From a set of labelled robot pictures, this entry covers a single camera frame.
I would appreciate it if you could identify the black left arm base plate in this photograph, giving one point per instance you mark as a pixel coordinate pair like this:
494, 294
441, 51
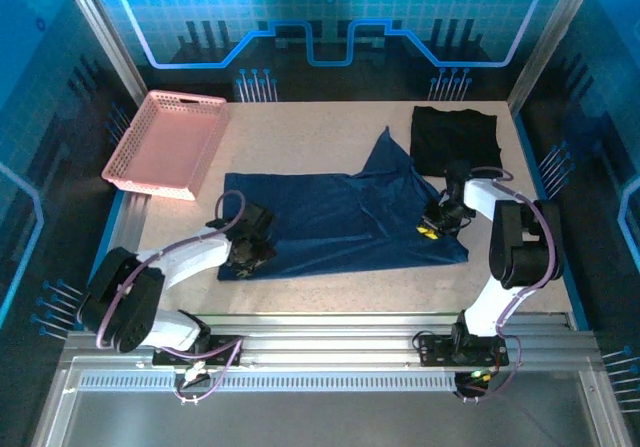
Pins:
227, 359

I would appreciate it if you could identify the aluminium frame post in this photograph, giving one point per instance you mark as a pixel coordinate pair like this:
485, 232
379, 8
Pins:
111, 42
550, 42

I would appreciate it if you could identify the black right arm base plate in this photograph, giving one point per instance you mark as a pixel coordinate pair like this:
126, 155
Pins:
435, 354

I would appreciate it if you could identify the navy blue t-shirt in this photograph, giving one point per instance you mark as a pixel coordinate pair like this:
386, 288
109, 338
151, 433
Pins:
325, 217

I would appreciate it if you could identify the aluminium front rail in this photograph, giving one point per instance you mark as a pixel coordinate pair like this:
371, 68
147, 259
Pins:
325, 342

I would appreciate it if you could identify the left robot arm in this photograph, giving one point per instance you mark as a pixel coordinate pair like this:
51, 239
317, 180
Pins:
190, 257

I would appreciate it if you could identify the grey metal front platform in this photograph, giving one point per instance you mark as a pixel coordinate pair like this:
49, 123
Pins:
325, 422

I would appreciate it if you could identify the pink perforated plastic basket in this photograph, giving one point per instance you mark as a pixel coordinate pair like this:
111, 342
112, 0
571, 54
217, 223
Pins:
165, 142

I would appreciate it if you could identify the aluminium side rail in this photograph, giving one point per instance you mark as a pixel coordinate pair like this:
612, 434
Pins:
130, 227

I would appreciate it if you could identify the black electronics module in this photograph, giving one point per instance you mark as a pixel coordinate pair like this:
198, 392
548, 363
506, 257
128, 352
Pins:
472, 387

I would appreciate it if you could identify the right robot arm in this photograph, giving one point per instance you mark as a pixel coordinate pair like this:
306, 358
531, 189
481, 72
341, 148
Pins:
520, 247

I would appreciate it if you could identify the blue table edge strip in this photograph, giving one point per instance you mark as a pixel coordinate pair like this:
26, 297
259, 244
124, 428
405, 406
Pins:
525, 137
111, 227

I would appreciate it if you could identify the folded black t-shirt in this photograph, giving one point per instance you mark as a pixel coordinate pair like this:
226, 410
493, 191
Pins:
450, 132

